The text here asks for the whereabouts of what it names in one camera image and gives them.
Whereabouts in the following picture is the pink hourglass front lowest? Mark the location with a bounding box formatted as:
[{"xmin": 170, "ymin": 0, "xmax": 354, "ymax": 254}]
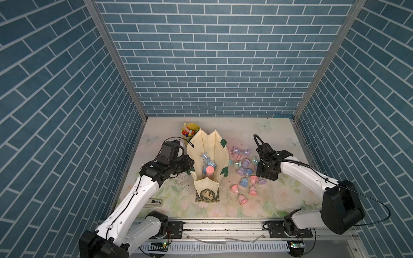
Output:
[{"xmin": 238, "ymin": 195, "xmax": 248, "ymax": 205}]

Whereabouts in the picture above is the cream canvas tote bag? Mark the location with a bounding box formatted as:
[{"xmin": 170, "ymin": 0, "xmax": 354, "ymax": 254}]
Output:
[{"xmin": 187, "ymin": 130, "xmax": 230, "ymax": 203}]

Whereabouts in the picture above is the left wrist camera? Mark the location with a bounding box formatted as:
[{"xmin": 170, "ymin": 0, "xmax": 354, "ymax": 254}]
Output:
[{"xmin": 156, "ymin": 140, "xmax": 184, "ymax": 166}]

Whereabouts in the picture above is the large pink hourglass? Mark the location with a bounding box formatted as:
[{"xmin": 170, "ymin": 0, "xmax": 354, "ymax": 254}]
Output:
[{"xmin": 205, "ymin": 166, "xmax": 215, "ymax": 180}]

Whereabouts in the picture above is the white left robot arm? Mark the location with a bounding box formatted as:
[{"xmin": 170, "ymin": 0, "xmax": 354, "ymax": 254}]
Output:
[{"xmin": 79, "ymin": 155, "xmax": 194, "ymax": 258}]

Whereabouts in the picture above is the aluminium rail base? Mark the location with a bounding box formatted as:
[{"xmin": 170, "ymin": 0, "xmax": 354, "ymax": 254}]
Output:
[{"xmin": 133, "ymin": 218, "xmax": 366, "ymax": 258}]

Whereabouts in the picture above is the blue hourglass on table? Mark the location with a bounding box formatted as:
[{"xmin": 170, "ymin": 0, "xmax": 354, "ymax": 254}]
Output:
[{"xmin": 239, "ymin": 177, "xmax": 248, "ymax": 188}]

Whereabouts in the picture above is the blue hourglass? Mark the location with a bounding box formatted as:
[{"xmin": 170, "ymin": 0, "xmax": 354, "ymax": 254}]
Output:
[
  {"xmin": 239, "ymin": 177, "xmax": 248, "ymax": 188},
  {"xmin": 201, "ymin": 152, "xmax": 216, "ymax": 174}
]

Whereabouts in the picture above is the pink hourglass front left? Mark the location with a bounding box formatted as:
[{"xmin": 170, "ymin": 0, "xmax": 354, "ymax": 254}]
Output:
[{"xmin": 231, "ymin": 184, "xmax": 239, "ymax": 195}]

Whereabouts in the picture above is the purple clear hourglass back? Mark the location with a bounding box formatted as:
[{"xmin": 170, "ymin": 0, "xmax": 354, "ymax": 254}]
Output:
[{"xmin": 232, "ymin": 146, "xmax": 251, "ymax": 157}]

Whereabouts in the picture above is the pink hourglass front right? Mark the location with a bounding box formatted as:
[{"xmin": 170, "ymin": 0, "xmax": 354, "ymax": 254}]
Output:
[{"xmin": 248, "ymin": 186, "xmax": 258, "ymax": 196}]

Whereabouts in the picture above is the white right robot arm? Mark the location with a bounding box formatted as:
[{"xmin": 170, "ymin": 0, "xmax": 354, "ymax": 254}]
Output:
[{"xmin": 257, "ymin": 143, "xmax": 365, "ymax": 237}]

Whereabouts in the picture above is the yellow cup with markers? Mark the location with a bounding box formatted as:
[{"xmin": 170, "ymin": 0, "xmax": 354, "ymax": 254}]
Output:
[{"xmin": 181, "ymin": 123, "xmax": 200, "ymax": 139}]

